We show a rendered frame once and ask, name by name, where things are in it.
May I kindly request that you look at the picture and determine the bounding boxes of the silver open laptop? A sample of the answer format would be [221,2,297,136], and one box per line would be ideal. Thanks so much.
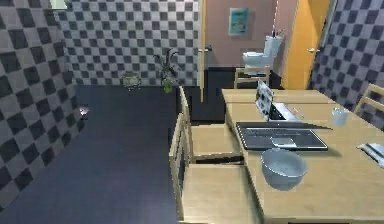
[255,79,302,122]

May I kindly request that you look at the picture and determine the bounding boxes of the white cup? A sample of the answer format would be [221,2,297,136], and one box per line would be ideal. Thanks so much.
[331,107,350,128]

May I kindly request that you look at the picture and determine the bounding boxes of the white toilet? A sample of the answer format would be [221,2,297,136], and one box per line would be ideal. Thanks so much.
[241,34,283,76]

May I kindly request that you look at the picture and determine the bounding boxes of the small grey floor object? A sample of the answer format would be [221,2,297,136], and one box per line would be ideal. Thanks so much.
[78,105,90,120]

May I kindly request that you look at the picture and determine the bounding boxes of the black open laptop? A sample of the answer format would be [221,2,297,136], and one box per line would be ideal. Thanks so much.
[235,121,333,152]

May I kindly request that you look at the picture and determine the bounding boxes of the teal framed picture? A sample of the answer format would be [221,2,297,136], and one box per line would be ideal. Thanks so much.
[228,7,250,36]

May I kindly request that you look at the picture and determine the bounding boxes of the orange room door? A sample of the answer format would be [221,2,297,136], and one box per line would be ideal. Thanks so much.
[281,0,332,90]
[199,0,208,103]

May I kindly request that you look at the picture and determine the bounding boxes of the pale window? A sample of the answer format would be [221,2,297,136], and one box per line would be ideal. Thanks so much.
[49,0,68,10]

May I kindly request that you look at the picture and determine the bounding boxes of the light wooden dining table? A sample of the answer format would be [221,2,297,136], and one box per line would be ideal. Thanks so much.
[221,87,384,224]

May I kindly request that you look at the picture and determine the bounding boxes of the grey folded newspaper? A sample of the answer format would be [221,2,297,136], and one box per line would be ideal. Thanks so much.
[356,142,384,168]

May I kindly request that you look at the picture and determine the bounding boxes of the tall green house plant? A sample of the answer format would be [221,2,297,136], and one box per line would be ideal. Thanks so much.
[153,47,181,94]

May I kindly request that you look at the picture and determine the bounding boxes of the light wooden chair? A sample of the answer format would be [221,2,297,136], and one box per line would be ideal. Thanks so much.
[233,65,272,90]
[178,85,244,164]
[353,83,384,116]
[168,113,262,224]

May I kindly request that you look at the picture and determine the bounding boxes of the grey bowl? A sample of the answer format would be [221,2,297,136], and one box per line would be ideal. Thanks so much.
[260,147,308,192]

